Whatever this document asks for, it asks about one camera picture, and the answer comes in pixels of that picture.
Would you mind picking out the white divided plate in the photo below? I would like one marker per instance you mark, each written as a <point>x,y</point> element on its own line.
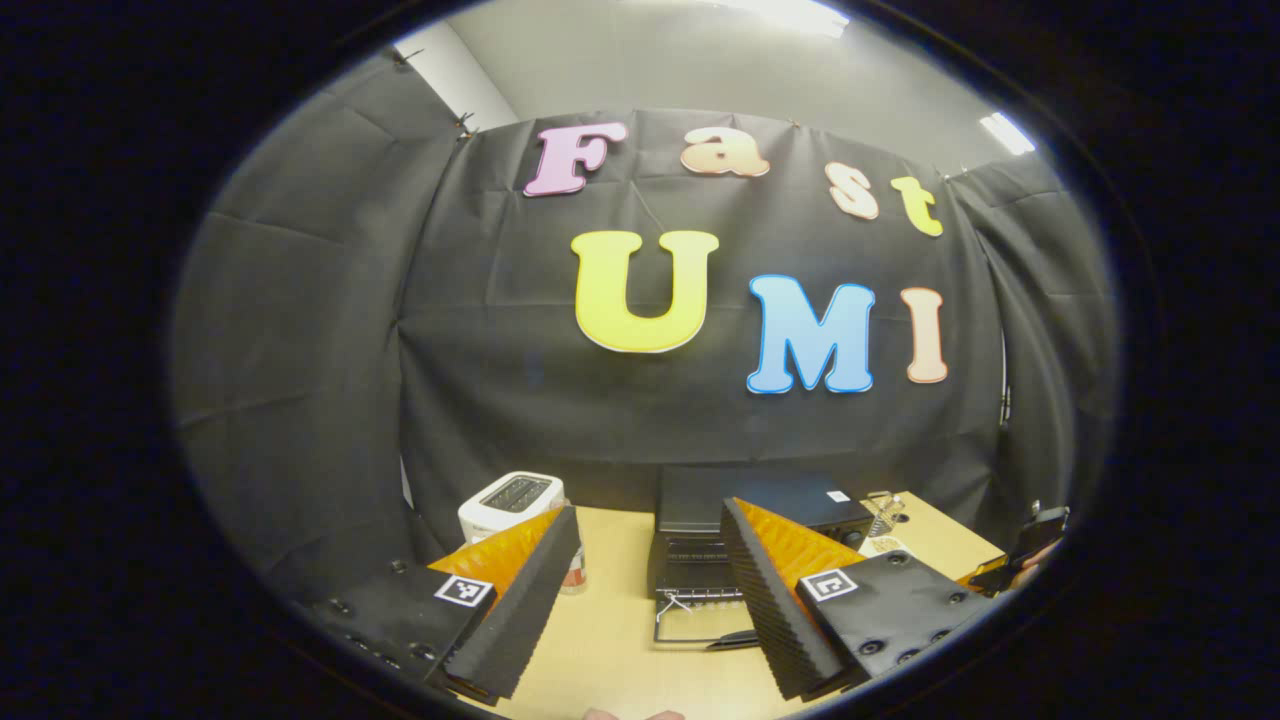
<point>885,547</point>

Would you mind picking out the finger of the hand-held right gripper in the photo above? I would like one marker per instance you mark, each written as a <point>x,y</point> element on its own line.
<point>1045,525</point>

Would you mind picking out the black electric oven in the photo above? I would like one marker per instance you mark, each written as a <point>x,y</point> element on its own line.
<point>800,495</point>

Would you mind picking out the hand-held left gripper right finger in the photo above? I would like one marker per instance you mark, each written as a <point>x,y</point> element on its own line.
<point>765,600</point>

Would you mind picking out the black backdrop cloth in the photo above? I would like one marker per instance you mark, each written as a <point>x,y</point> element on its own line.
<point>500,350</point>

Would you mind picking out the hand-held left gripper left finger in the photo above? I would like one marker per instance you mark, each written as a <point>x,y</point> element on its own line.
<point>535,610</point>

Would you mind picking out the small ceiling light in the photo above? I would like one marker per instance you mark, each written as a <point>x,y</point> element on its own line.
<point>1007,133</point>

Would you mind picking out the clear bottle red label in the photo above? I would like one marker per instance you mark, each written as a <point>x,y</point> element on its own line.
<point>575,580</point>

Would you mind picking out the clear glass jar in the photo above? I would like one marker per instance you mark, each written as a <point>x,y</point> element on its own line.
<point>885,515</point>

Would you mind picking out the white toaster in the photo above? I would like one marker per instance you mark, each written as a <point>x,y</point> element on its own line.
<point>480,525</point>

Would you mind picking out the large ceiling light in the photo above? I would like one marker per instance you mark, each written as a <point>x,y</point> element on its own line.
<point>790,15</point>

